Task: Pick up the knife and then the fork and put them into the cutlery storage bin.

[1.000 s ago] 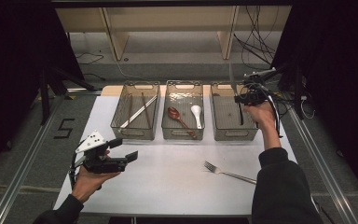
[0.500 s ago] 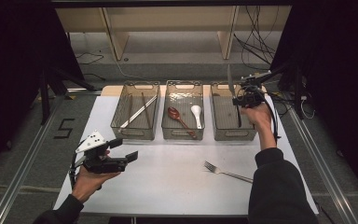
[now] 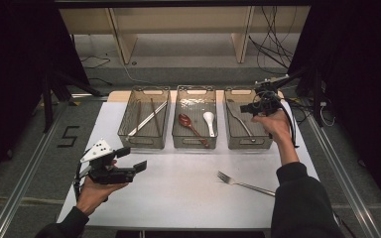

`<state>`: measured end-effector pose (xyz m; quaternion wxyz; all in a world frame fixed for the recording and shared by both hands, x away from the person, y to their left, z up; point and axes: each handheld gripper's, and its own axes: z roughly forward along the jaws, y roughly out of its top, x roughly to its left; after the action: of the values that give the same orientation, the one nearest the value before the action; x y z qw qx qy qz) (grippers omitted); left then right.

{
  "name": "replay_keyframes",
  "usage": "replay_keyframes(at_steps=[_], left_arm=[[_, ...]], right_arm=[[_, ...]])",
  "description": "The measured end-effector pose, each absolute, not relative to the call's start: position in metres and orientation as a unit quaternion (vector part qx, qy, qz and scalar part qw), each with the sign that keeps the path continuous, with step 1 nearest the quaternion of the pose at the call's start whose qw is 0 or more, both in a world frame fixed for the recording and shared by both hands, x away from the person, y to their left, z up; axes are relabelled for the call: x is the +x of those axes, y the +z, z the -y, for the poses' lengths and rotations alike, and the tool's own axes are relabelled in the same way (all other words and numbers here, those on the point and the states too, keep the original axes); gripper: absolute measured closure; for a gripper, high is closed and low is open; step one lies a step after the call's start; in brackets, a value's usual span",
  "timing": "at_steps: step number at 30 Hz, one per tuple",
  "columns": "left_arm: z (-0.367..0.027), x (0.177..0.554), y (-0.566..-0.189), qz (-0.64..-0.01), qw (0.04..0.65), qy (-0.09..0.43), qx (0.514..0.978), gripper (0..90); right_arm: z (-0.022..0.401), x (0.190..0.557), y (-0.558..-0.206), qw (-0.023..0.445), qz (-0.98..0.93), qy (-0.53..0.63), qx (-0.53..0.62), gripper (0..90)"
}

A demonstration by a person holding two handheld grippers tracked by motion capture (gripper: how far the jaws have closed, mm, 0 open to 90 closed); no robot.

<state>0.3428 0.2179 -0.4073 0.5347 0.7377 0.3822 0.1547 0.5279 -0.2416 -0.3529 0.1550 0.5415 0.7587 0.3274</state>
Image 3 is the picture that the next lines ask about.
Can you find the metal table knife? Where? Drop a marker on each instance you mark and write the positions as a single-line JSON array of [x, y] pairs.
[[241, 122]]

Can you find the metal fork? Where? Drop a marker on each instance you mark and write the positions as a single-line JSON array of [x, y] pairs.
[[225, 178]]

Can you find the smoky transparent plastic bin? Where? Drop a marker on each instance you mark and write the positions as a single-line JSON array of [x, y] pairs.
[[195, 142], [129, 140], [241, 143]]

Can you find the light wooden desk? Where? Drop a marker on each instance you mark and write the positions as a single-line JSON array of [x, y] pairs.
[[178, 20]]

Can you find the person's left hand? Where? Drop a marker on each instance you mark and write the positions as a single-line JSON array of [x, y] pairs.
[[91, 196]]

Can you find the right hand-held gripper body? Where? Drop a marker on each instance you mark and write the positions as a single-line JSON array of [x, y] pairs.
[[268, 102]]

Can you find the brown wooden spoon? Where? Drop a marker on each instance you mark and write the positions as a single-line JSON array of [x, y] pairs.
[[185, 120]]

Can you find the brown wooden chopstick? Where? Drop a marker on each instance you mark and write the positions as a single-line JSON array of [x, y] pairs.
[[155, 117]]

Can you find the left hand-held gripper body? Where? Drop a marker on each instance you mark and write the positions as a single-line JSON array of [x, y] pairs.
[[112, 175]]

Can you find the aluminium floor rail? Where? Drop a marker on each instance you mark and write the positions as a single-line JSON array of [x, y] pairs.
[[347, 185], [23, 185]]

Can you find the person's right hand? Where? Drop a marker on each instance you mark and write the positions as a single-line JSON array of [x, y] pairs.
[[278, 125]]

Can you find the black metal stand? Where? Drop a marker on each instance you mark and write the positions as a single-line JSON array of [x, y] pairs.
[[48, 105], [317, 95]]

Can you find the white ceramic spoon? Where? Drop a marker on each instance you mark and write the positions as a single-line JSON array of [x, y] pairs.
[[208, 117]]

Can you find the white chopstick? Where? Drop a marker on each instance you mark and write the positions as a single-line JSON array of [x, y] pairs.
[[145, 121], [148, 121]]

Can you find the dark curtain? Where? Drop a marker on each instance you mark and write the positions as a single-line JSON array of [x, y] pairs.
[[10, 66], [363, 82]]

